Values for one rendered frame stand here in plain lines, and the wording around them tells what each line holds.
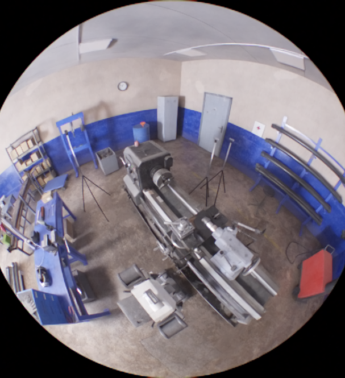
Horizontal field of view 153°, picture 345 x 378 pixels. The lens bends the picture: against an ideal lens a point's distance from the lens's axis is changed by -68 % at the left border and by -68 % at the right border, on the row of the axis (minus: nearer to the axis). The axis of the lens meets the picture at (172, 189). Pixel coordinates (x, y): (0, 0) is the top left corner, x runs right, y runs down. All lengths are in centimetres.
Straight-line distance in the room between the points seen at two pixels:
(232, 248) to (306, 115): 333
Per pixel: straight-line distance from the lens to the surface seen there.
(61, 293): 181
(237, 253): 123
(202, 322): 234
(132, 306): 86
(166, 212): 166
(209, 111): 471
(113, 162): 374
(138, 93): 494
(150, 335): 236
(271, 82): 391
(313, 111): 373
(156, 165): 175
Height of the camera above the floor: 220
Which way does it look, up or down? 45 degrees down
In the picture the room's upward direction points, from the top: 3 degrees clockwise
